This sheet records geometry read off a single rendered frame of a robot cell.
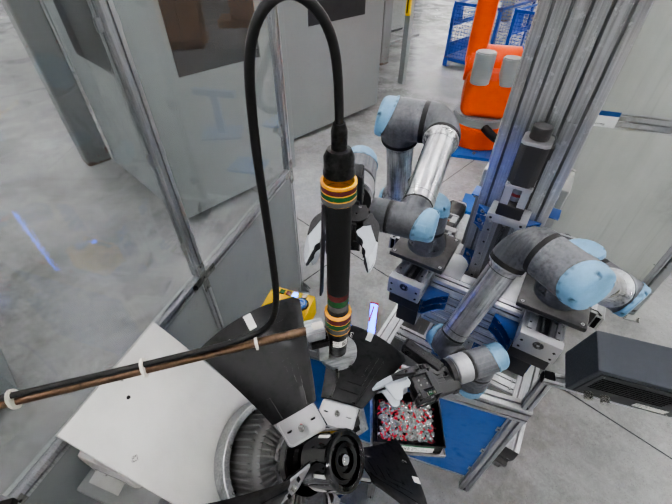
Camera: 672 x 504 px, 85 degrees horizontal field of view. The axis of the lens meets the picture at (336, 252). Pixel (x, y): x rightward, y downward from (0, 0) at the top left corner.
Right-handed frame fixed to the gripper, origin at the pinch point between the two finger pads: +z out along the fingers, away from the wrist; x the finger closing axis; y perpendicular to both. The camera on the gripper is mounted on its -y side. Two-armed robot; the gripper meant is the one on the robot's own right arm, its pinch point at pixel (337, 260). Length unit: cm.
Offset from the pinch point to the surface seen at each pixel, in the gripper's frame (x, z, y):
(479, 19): -83, -405, 40
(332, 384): 1.8, -4.6, 47.1
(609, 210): -136, -156, 88
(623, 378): -67, -15, 44
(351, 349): -2.9, 2.2, 20.0
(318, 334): 2.3, 5.5, 11.7
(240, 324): 20.5, -2.8, 24.1
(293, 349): 9.6, -2.1, 29.6
